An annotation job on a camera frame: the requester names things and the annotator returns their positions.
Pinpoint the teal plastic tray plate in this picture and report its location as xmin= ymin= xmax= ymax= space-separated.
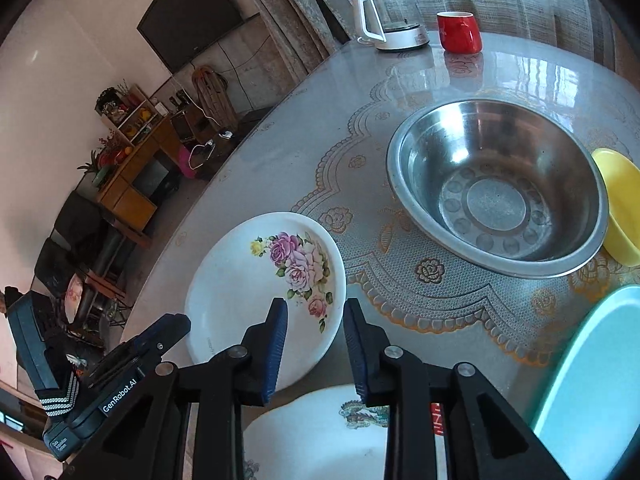
xmin=533 ymin=285 xmax=639 ymax=479

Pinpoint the white floral rose plate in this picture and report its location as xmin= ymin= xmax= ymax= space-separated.
xmin=184 ymin=212 xmax=346 ymax=390

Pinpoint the large stainless steel bowl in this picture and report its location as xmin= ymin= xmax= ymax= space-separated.
xmin=386 ymin=99 xmax=608 ymax=280

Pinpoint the yellow plastic bowl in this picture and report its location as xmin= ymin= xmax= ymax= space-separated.
xmin=592 ymin=148 xmax=639 ymax=268

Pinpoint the wooden shelf cabinet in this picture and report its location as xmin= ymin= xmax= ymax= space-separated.
xmin=79 ymin=84 xmax=180 ymax=232

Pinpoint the red ceramic mug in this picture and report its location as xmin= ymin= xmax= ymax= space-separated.
xmin=437 ymin=11 xmax=483 ymax=54

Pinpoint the beige curtain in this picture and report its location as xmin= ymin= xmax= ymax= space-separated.
xmin=233 ymin=0 xmax=355 ymax=84

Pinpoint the white glass electric kettle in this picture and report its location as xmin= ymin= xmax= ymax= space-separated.
xmin=352 ymin=0 xmax=430 ymax=52

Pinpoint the wooden chair by wall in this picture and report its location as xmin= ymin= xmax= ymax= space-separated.
xmin=192 ymin=65 xmax=239 ymax=131

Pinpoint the black wall television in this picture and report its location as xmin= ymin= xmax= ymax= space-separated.
xmin=137 ymin=0 xmax=243 ymax=74

